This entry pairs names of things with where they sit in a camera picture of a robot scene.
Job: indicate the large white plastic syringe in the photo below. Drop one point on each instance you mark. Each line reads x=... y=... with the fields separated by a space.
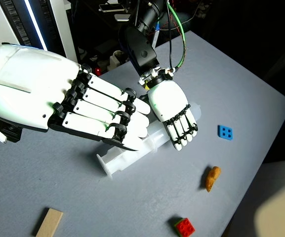
x=125 y=160

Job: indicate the small yellow block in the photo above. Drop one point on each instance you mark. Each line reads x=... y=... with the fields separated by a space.
x=146 y=87

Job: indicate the white power adapter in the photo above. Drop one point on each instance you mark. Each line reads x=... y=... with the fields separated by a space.
x=117 y=59

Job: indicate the blue four-hole block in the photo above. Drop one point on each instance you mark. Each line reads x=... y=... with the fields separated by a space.
x=226 y=132

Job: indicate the brown toy pastry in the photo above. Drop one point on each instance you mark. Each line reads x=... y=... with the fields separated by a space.
x=211 y=179

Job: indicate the silver flat device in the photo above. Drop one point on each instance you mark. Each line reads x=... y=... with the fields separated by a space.
x=122 y=17

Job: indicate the smartphone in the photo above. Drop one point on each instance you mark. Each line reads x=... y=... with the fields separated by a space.
x=111 y=8

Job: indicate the red and green toy brick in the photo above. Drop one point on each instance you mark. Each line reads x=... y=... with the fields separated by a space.
x=185 y=227

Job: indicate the plain wooden block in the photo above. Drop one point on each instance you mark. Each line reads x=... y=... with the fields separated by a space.
x=48 y=222

